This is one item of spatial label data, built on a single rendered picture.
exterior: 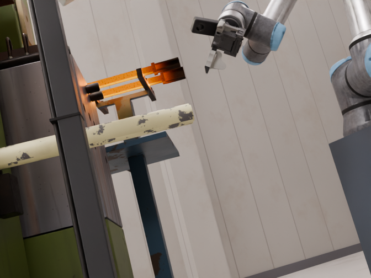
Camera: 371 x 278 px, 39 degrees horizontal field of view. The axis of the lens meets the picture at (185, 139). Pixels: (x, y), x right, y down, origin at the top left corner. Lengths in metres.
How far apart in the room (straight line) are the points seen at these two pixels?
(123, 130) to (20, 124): 0.38
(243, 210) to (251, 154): 0.57
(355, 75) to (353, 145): 0.24
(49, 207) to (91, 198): 0.48
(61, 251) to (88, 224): 0.46
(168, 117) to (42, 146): 0.27
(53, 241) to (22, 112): 0.34
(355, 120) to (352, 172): 0.18
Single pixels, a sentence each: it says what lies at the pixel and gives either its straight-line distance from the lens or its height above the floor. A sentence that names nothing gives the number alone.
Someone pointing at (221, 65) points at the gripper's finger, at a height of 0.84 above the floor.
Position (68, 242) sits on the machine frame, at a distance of 1.34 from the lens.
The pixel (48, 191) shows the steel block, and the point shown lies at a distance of 1.36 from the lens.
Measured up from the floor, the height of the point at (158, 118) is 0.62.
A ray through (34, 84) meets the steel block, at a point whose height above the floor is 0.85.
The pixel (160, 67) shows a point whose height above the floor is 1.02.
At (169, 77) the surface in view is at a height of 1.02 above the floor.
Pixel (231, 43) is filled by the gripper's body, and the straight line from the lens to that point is 1.60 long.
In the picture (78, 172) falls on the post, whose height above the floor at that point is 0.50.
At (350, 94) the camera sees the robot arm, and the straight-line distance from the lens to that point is 1.96.
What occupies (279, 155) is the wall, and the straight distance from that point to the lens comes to 5.25.
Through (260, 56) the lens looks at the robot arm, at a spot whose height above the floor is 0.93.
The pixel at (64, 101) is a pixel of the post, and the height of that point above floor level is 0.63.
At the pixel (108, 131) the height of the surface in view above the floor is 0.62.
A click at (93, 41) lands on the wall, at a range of 4.61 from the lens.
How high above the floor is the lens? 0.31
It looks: 13 degrees up
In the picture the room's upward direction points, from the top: 15 degrees counter-clockwise
